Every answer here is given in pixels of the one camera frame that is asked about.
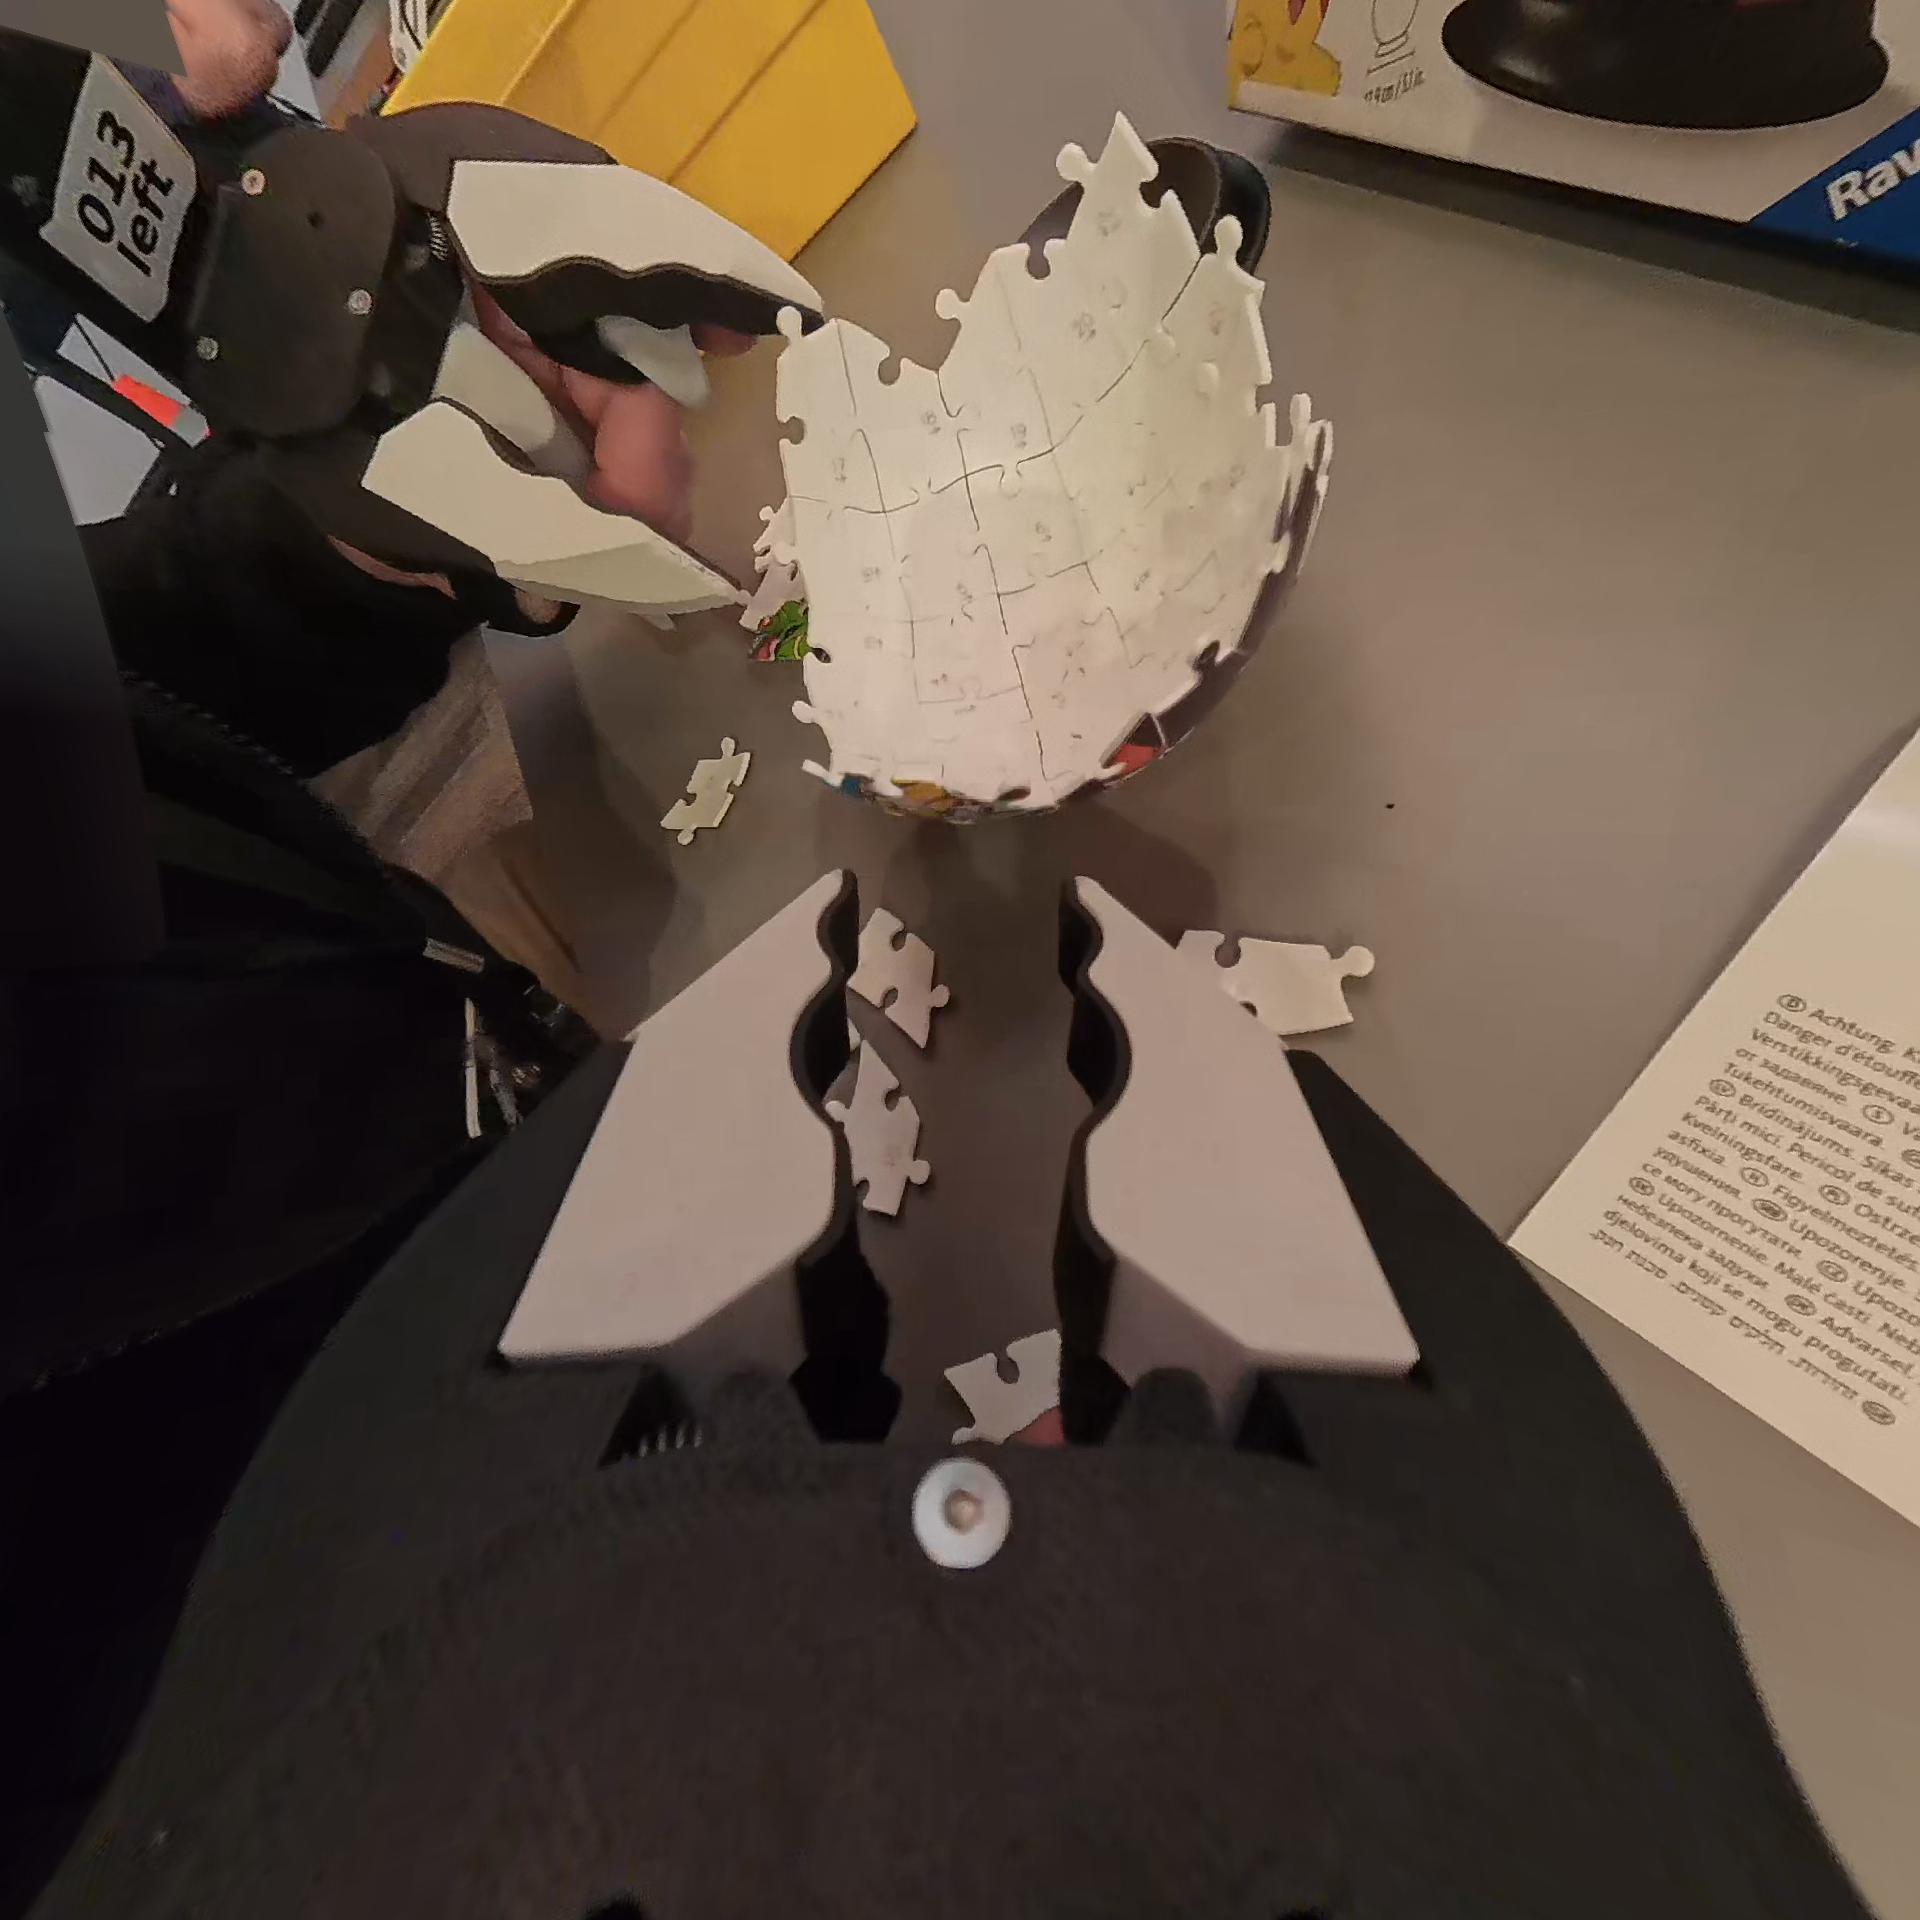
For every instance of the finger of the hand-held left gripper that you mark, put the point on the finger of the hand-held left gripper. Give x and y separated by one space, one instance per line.
597 218
508 510

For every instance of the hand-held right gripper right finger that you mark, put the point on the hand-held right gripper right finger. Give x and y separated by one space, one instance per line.
1243 1199

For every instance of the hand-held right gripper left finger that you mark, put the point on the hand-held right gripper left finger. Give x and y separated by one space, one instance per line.
674 1199

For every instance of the partly built white puzzle ball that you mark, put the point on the partly built white puzzle ball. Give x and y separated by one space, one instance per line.
1018 525

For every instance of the person's left forearm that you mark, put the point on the person's left forearm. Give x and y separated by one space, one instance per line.
301 630

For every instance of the two joined white puzzle pieces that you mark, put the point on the two joined white puzzle pieces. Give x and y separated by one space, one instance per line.
1295 982

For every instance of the black round ball stand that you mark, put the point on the black round ball stand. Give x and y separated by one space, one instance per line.
1237 186

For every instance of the blue cartoon puzzle box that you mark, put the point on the blue cartoon puzzle box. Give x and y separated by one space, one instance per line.
1575 104

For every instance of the person's left hand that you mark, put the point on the person's left hand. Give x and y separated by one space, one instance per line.
629 436

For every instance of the yellow plastic bin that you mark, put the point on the yellow plastic bin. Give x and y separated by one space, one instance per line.
674 91

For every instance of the orange red item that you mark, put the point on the orange red item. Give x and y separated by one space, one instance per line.
156 401

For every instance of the folded paper instruction leaflet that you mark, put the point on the folded paper instruction leaflet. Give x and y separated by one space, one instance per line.
1724 1199

